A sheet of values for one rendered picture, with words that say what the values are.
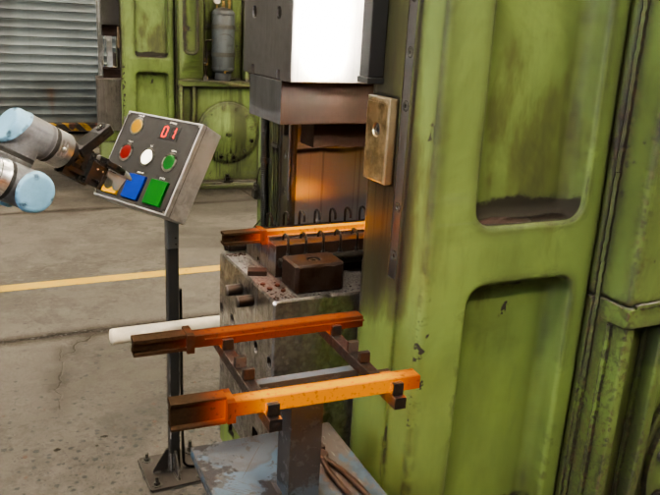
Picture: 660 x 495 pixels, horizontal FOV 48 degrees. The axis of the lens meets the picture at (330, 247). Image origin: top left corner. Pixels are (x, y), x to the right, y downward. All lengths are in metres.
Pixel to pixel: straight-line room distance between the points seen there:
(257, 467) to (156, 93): 5.42
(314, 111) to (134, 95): 4.98
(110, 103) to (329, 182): 4.96
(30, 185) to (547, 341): 1.18
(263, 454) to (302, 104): 0.75
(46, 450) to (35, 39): 7.25
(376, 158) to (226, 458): 0.66
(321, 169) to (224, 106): 4.65
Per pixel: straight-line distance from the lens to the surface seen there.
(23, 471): 2.77
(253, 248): 1.84
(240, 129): 6.65
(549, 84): 1.57
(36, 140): 1.85
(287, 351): 1.64
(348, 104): 1.70
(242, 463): 1.47
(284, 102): 1.64
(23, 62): 9.61
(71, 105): 9.69
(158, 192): 2.11
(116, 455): 2.79
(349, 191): 2.05
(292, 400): 1.14
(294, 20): 1.58
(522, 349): 1.71
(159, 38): 6.63
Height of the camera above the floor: 1.49
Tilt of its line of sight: 17 degrees down
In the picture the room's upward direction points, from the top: 3 degrees clockwise
